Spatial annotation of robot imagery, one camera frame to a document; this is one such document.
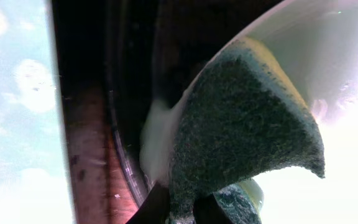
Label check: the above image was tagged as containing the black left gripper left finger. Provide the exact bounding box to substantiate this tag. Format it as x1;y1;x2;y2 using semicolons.
126;182;170;224

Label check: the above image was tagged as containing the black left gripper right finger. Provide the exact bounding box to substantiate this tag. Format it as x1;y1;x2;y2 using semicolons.
193;194;233;224

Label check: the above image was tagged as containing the green and yellow sponge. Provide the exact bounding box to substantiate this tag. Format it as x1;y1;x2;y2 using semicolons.
169;37;325;223

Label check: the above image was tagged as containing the pale green plate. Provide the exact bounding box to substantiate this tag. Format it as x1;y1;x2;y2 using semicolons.
140;1;358;223

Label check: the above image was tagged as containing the rectangular tray with green water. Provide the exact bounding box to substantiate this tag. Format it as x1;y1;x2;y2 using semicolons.
0;0;76;224

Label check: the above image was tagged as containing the round black tray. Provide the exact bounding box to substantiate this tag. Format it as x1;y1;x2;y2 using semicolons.
50;0;282;209

